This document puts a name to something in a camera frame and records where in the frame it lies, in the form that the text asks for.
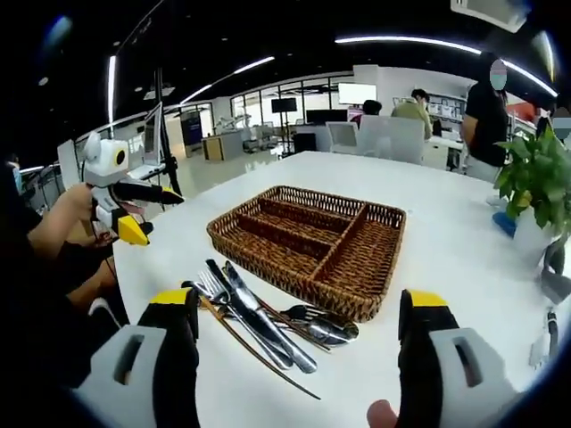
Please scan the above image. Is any grey cable plug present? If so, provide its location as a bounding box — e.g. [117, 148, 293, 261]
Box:
[529, 309, 561, 369]

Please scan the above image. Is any tilted white monitor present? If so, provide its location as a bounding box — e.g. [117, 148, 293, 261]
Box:
[141, 101, 164, 169]

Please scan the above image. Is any translucent white office chair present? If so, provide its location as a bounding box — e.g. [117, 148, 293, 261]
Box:
[359, 114, 425, 165]

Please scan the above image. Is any small blue packet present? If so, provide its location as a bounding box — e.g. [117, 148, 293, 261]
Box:
[492, 211, 518, 238]

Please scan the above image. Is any blue standing display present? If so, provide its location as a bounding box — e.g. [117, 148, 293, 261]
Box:
[180, 109, 203, 157]

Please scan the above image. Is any dark grey curved object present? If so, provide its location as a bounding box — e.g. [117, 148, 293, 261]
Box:
[541, 243, 571, 305]

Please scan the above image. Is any person's black clothing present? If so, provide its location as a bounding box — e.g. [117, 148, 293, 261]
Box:
[0, 177, 130, 389]

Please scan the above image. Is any brown wooden chopstick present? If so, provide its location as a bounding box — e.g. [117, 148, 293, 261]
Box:
[200, 297, 322, 401]
[256, 297, 334, 354]

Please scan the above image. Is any small white office chair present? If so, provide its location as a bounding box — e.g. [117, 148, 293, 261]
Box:
[327, 120, 360, 155]

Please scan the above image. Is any person's right hand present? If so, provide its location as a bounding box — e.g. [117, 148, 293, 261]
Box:
[367, 399, 400, 428]

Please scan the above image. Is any wooden side cabinet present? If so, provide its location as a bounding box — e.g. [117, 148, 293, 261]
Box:
[201, 132, 244, 161]

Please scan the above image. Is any black tripod stand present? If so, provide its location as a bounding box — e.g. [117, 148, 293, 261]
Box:
[151, 69, 185, 198]

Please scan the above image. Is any person's leg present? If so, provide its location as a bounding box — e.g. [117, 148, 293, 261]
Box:
[65, 262, 119, 309]

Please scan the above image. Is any white storage shelf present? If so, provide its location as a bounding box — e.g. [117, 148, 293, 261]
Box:
[427, 95, 468, 122]

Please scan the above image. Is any white wall screen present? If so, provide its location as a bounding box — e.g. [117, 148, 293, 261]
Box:
[337, 82, 378, 107]

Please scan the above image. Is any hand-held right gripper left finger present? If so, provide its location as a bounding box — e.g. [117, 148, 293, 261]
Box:
[73, 287, 201, 428]

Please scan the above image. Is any person's left hand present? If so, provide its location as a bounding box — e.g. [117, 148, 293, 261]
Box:
[57, 182, 97, 224]

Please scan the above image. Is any brown wicker storage tray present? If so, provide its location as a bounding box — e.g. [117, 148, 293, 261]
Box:
[206, 185, 408, 323]

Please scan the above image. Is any black desk monitor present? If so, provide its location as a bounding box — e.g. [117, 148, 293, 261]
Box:
[306, 109, 348, 126]

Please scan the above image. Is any silver table knife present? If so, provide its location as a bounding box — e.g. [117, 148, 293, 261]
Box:
[222, 260, 286, 331]
[204, 258, 319, 375]

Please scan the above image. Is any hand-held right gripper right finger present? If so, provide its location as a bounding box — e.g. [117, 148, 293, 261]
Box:
[398, 288, 521, 428]

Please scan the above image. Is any black monitor on stand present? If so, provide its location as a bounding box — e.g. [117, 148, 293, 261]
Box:
[270, 97, 298, 135]

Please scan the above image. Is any green potted plant white pot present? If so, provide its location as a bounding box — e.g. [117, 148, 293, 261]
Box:
[492, 127, 571, 255]

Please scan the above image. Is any white ceiling air vent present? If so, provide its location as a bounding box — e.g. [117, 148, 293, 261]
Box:
[450, 0, 530, 33]

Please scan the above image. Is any long ceiling light strip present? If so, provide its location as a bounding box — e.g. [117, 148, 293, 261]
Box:
[334, 35, 559, 97]

